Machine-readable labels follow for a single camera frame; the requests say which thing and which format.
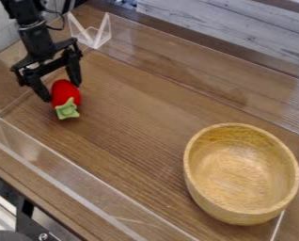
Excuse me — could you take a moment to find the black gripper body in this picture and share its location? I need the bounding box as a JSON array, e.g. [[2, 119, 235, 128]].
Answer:
[[11, 20, 83, 86]]

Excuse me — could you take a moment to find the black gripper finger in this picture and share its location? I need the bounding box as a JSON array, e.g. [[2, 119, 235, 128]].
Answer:
[[28, 75, 52, 103], [66, 58, 82, 87]]

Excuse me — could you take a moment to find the red felt strawberry toy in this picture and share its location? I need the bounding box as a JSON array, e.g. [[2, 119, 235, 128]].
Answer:
[[52, 79, 82, 120]]

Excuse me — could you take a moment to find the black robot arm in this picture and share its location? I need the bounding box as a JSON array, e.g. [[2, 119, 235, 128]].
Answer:
[[0, 0, 83, 103]]

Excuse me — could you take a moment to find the wooden bowl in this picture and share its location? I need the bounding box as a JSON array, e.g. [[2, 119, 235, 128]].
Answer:
[[183, 122, 299, 226]]

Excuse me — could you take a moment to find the clear acrylic corner bracket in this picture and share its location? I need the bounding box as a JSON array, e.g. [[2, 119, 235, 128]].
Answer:
[[67, 13, 112, 50]]

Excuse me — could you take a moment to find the black cable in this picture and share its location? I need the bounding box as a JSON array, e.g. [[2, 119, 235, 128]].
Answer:
[[40, 8, 70, 32]]

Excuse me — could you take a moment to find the clear acrylic front wall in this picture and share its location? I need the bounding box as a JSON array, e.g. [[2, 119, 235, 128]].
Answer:
[[0, 119, 199, 241]]

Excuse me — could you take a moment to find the black table leg bracket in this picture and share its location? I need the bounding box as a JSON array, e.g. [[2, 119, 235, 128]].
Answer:
[[15, 200, 60, 241]]

